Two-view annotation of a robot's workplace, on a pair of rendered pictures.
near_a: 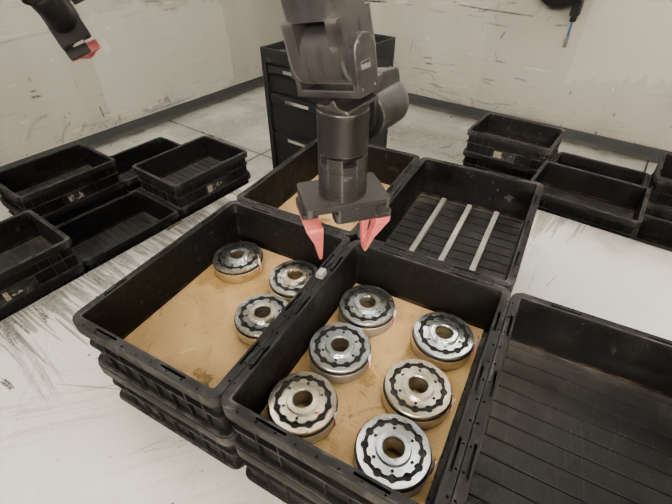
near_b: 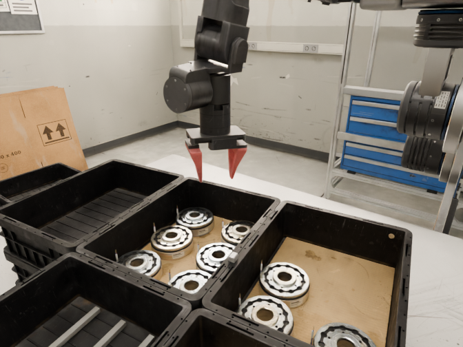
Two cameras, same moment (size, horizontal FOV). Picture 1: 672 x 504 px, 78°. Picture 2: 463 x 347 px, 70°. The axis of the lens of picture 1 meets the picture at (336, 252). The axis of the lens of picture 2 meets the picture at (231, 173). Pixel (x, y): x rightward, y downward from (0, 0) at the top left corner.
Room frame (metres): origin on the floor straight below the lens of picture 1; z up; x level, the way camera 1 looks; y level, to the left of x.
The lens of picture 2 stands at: (1.04, 0.02, 1.34)
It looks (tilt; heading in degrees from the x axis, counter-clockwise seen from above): 24 degrees down; 180
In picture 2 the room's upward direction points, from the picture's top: straight up
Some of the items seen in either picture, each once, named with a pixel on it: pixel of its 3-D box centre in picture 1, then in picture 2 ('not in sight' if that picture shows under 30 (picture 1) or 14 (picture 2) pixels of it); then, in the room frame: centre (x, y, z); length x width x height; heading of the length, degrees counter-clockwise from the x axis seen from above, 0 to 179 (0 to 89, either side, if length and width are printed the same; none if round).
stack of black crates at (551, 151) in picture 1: (505, 170); not in sight; (1.96, -0.90, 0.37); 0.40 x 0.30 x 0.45; 54
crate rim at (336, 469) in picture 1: (383, 343); (190, 225); (0.39, -0.07, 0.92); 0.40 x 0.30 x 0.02; 151
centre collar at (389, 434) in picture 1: (393, 448); (194, 215); (0.26, -0.08, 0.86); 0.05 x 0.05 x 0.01
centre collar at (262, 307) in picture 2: (294, 275); (264, 315); (0.60, 0.08, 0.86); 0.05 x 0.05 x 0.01
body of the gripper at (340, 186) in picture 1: (342, 176); (215, 121); (0.44, -0.01, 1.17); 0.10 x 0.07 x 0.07; 106
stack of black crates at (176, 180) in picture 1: (201, 202); not in sight; (1.65, 0.63, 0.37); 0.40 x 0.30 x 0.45; 144
